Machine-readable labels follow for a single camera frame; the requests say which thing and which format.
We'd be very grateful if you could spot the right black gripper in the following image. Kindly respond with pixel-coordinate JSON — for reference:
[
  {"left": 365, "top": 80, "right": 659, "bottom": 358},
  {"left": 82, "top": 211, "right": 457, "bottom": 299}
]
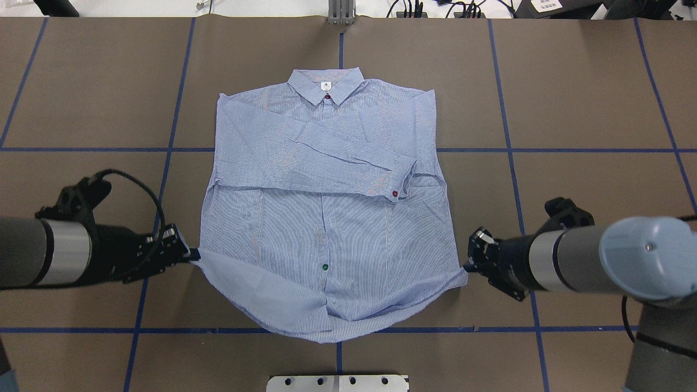
[{"left": 462, "top": 198, "right": 595, "bottom": 301}]

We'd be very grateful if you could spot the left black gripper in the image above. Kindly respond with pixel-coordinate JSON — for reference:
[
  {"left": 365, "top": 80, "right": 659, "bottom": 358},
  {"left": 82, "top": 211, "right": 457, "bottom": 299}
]
[{"left": 35, "top": 169, "right": 201, "bottom": 287}]

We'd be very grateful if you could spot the blue striped button shirt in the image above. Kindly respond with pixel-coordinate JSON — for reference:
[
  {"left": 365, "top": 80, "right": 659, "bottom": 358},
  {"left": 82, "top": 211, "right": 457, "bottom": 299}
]
[{"left": 195, "top": 69, "right": 468, "bottom": 344}]

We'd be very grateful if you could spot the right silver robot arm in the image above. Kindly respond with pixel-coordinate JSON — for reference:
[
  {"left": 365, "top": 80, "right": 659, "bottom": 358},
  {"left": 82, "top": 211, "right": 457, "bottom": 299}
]
[{"left": 463, "top": 198, "right": 696, "bottom": 391}]

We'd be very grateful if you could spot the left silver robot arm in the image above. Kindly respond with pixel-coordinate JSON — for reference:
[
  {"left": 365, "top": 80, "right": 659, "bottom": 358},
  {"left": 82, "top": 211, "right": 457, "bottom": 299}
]
[{"left": 1, "top": 169, "right": 201, "bottom": 291}]

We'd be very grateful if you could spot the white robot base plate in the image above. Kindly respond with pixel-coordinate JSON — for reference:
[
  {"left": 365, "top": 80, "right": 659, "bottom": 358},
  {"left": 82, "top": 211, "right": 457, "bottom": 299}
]
[{"left": 266, "top": 375, "right": 411, "bottom": 391}]

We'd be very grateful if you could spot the black cable bundle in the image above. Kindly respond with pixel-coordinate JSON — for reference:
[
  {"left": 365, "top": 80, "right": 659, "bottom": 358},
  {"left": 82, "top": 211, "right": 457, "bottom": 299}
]
[{"left": 386, "top": 0, "right": 517, "bottom": 19}]

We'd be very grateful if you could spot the grey aluminium frame post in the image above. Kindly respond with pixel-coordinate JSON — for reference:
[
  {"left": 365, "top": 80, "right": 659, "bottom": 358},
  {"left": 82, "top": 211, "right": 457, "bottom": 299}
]
[{"left": 328, "top": 0, "right": 356, "bottom": 26}]

